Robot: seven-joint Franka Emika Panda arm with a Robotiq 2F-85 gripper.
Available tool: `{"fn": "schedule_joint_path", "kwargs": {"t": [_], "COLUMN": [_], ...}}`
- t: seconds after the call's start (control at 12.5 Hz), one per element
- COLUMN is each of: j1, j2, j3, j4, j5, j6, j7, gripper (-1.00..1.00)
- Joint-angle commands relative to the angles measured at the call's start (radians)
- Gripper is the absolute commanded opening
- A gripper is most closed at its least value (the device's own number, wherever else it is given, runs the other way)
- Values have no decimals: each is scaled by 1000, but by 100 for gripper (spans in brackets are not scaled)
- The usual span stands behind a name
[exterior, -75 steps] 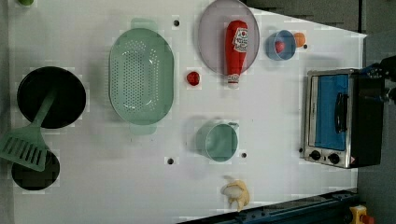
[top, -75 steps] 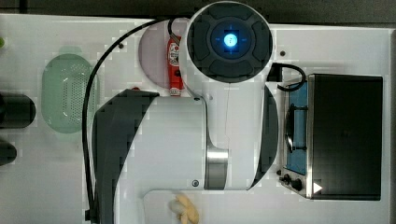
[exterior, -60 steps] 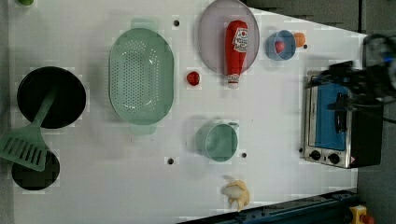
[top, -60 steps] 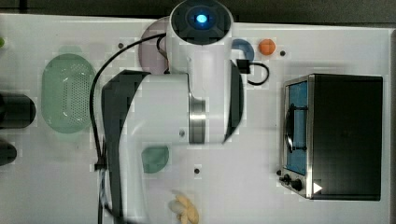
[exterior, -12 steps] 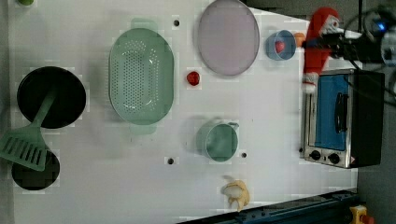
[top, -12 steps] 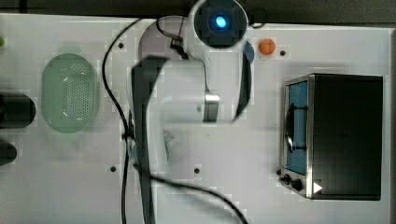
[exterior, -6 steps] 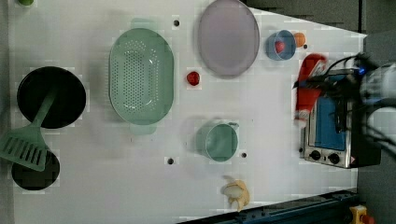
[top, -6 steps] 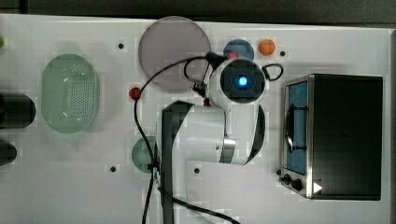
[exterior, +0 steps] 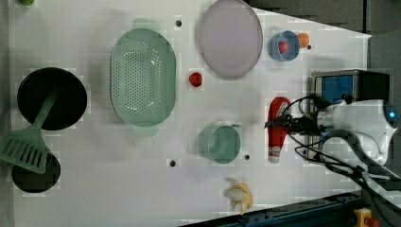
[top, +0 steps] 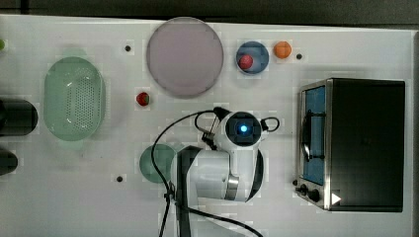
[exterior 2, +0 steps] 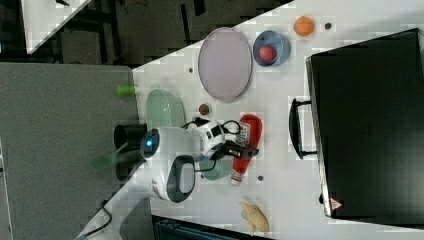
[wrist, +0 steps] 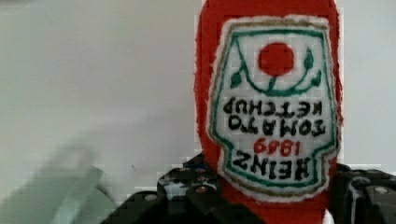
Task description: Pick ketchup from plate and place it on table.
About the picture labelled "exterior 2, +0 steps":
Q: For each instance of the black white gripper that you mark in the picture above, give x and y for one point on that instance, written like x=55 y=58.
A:
x=213 y=134

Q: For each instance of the red ketchup bottle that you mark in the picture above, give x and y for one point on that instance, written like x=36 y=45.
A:
x=249 y=138

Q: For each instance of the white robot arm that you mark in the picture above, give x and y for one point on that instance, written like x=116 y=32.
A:
x=168 y=172

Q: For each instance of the grey round plate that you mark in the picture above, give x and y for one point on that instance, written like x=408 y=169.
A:
x=225 y=64

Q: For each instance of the green measuring cup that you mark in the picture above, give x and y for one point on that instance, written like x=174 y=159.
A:
x=215 y=170

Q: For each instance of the red toy strawberry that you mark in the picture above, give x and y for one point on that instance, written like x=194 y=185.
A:
x=204 y=109

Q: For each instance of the peeled toy banana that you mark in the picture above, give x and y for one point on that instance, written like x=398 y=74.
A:
x=256 y=220

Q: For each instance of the green oval colander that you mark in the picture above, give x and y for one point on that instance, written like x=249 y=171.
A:
x=163 y=109

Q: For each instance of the red ball in bowl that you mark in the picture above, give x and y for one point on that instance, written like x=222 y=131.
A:
x=267 y=53

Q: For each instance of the blue small bowl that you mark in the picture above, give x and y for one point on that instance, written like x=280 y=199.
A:
x=279 y=42

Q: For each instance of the green object at edge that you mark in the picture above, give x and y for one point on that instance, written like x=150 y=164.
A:
x=126 y=90

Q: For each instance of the green slotted spatula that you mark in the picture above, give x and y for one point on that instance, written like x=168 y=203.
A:
x=106 y=161

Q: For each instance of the silver toaster oven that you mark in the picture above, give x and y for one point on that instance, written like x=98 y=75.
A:
x=367 y=103

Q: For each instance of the orange toy fruit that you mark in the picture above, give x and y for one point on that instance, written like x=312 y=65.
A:
x=304 y=26

